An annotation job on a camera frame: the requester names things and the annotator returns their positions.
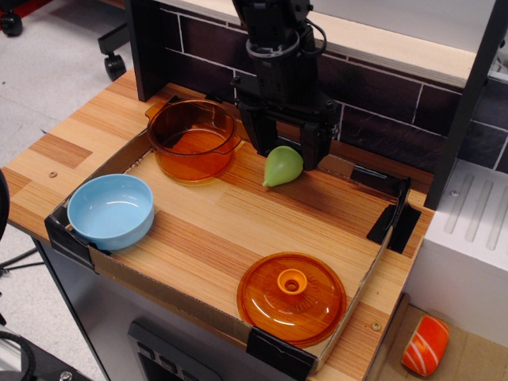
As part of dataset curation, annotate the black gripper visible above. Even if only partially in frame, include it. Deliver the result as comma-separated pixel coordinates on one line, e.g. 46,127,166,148
233,39,338,171

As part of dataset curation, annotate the green toy pear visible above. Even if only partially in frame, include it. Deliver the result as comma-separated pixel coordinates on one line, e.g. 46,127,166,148
263,146,304,187

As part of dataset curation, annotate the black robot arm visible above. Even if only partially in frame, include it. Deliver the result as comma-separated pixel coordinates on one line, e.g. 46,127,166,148
232,1,339,171

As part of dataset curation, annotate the light blue bowl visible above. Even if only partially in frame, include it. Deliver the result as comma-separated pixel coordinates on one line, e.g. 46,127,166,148
67,174,155,252

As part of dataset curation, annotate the orange transparent pot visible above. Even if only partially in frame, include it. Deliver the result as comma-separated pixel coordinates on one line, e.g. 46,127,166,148
145,99,241,183

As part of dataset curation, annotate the light wooden shelf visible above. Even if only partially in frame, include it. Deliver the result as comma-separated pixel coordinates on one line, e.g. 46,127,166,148
162,1,477,88

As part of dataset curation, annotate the cardboard fence with black tape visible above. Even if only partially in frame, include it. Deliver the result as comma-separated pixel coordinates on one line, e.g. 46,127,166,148
44,94,422,376

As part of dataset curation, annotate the orange transparent pot lid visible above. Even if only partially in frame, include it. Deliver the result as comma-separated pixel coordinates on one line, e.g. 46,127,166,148
237,252,347,348

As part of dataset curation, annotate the black chair caster wheel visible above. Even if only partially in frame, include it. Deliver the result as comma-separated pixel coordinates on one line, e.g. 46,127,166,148
98,23,129,81

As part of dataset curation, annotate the white toy sink drainer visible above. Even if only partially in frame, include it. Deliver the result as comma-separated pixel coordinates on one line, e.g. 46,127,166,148
405,160,507,346

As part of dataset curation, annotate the orange salmon sushi toy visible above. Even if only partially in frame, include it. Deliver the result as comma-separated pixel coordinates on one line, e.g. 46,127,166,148
402,315,450,376

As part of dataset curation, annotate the toy oven control panel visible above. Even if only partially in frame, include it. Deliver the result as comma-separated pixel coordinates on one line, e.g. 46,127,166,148
128,321,221,381

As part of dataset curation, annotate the black caster wheel far left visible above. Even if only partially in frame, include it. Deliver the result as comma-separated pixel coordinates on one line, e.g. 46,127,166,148
1,10,23,37

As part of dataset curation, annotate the black vertical post left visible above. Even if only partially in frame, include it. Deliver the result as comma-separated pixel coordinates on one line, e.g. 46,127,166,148
125,0,169,102

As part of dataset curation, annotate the dark grey vertical post right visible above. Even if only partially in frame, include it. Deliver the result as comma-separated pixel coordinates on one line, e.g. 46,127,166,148
425,0,507,210

